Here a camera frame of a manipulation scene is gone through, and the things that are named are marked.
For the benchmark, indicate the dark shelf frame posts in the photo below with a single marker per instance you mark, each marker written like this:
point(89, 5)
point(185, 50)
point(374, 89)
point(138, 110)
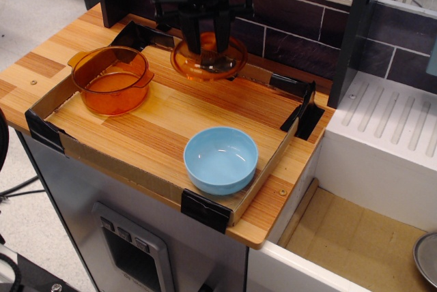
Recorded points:
point(317, 37)

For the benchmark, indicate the orange glass pot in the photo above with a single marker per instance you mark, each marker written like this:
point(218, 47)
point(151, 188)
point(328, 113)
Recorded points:
point(113, 80)

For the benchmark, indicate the orange glass pot lid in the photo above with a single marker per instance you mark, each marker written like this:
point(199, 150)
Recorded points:
point(209, 65)

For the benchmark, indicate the silver toy dishwasher front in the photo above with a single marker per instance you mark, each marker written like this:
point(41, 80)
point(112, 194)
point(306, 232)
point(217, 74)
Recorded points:
point(129, 241)

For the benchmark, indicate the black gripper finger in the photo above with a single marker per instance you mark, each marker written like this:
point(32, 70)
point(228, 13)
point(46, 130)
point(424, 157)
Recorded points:
point(190, 29)
point(222, 32)

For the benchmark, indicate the light blue bowl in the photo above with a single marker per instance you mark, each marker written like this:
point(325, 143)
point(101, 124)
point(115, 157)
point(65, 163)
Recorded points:
point(221, 160)

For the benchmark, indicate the metal pan rim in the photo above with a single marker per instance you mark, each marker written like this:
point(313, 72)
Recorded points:
point(424, 255)

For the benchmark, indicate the white toy sink unit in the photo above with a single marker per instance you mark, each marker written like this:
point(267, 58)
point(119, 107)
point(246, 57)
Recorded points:
point(368, 195)

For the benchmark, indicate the cardboard fence with black tape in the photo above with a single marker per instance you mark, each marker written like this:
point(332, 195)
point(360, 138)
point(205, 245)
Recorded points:
point(144, 147)

